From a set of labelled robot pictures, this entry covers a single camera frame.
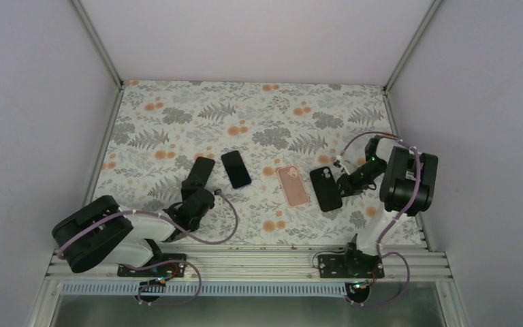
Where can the black phone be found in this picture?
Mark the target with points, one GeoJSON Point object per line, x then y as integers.
{"type": "Point", "coordinates": [201, 171]}

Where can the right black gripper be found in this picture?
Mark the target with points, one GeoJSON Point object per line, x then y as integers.
{"type": "Point", "coordinates": [349, 187]}

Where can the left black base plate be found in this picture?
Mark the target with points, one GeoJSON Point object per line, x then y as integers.
{"type": "Point", "coordinates": [167, 267]}

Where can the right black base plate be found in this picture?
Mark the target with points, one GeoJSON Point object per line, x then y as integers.
{"type": "Point", "coordinates": [337, 266]}

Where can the pink phone case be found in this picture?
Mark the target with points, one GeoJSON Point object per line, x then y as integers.
{"type": "Point", "coordinates": [292, 186]}

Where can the aluminium rail frame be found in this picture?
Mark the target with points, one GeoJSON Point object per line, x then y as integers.
{"type": "Point", "coordinates": [271, 264]}

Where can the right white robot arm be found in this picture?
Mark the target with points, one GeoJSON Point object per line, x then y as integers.
{"type": "Point", "coordinates": [404, 178]}

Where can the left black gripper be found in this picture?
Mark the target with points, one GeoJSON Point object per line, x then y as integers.
{"type": "Point", "coordinates": [189, 187]}

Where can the floral patterned table mat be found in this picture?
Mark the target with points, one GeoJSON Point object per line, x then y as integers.
{"type": "Point", "coordinates": [162, 126]}

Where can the black phone case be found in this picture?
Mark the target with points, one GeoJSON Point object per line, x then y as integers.
{"type": "Point", "coordinates": [326, 191]}

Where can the grey slotted cable duct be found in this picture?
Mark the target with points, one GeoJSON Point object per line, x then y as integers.
{"type": "Point", "coordinates": [180, 288]}

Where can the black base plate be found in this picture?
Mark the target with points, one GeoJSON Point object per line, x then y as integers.
{"type": "Point", "coordinates": [167, 267]}
{"type": "Point", "coordinates": [337, 266]}

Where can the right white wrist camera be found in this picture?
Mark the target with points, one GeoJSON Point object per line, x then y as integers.
{"type": "Point", "coordinates": [338, 162]}

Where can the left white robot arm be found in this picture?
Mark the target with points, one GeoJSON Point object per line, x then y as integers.
{"type": "Point", "coordinates": [104, 232]}

